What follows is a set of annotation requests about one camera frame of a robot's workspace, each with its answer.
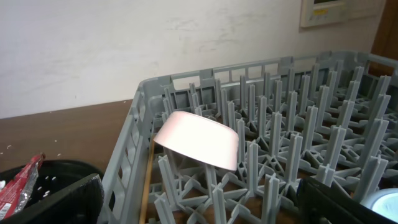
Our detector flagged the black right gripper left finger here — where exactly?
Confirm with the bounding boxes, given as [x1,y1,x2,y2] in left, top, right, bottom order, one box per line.
[1,174,104,224]

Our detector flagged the light blue cup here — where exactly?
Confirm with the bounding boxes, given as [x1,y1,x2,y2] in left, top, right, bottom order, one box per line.
[360,188,398,222]

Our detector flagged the grey dishwasher rack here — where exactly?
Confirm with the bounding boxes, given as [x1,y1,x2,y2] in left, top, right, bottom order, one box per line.
[98,51,397,223]

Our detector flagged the white wall panel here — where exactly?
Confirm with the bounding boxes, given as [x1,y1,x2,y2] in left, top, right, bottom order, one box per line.
[300,0,383,28]

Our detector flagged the red snack wrapper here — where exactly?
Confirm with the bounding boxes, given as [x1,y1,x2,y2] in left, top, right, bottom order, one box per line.
[1,153,45,220]

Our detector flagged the pink bowl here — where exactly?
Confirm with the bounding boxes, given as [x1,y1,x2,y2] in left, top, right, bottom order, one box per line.
[154,111,239,171]

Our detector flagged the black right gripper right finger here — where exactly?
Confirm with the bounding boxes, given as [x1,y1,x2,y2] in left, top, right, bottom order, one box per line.
[297,177,395,224]

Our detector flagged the black round tray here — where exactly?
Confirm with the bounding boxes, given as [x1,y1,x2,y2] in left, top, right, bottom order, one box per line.
[1,160,104,224]

